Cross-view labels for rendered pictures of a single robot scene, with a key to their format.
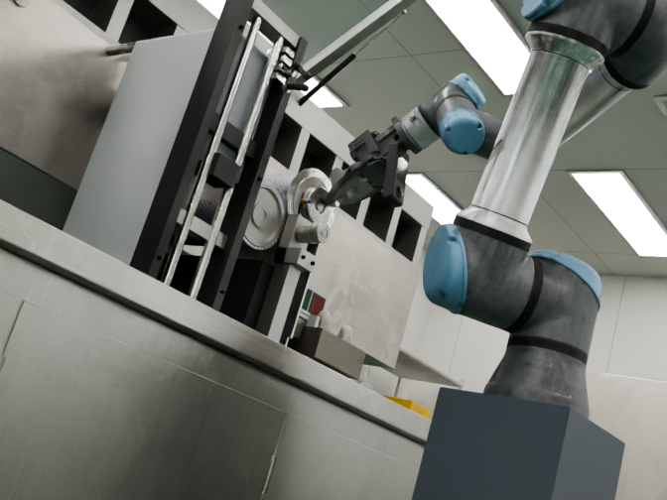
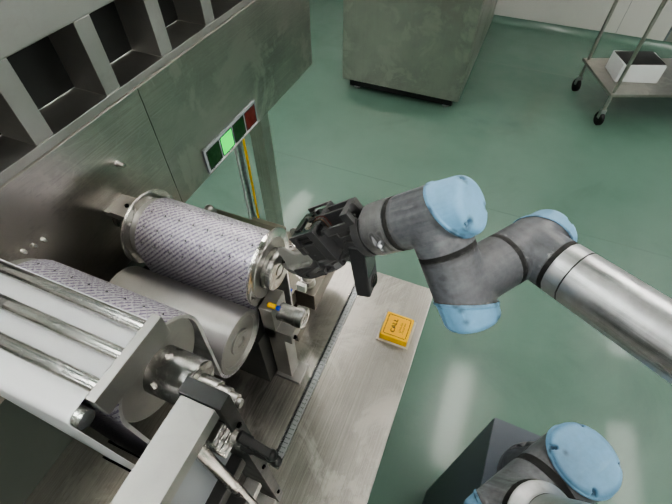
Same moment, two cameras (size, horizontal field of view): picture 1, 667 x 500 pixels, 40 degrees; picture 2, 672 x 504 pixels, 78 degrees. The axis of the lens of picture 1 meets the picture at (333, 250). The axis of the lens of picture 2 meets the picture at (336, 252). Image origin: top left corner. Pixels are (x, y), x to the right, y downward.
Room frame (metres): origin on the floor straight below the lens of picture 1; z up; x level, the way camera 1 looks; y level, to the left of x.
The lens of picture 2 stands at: (1.26, 0.09, 1.85)
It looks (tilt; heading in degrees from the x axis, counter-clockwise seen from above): 51 degrees down; 342
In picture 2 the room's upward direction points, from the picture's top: straight up
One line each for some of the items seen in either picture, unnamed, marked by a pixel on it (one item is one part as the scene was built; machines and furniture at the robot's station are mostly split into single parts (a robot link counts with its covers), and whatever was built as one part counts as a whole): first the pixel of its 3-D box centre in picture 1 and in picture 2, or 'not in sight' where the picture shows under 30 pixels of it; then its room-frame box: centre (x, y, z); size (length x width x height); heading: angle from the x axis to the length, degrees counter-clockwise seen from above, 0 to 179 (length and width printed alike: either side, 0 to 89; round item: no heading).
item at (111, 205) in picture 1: (122, 167); (82, 424); (1.58, 0.41, 1.17); 0.34 x 0.05 x 0.54; 49
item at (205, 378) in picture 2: not in sight; (220, 394); (1.48, 0.17, 1.34); 0.06 x 0.03 x 0.03; 49
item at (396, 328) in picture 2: (404, 408); (396, 328); (1.70, -0.21, 0.91); 0.07 x 0.07 x 0.02; 49
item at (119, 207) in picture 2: not in sight; (125, 207); (1.92, 0.30, 1.28); 0.06 x 0.05 x 0.02; 49
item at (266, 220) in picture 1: (214, 213); (181, 318); (1.72, 0.24, 1.18); 0.26 x 0.12 x 0.12; 49
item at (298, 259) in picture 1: (285, 293); (288, 341); (1.67, 0.06, 1.05); 0.06 x 0.05 x 0.31; 49
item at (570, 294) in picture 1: (553, 304); (569, 467); (1.29, -0.33, 1.07); 0.13 x 0.12 x 0.14; 104
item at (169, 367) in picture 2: not in sight; (179, 376); (1.52, 0.22, 1.34); 0.06 x 0.06 x 0.06; 49
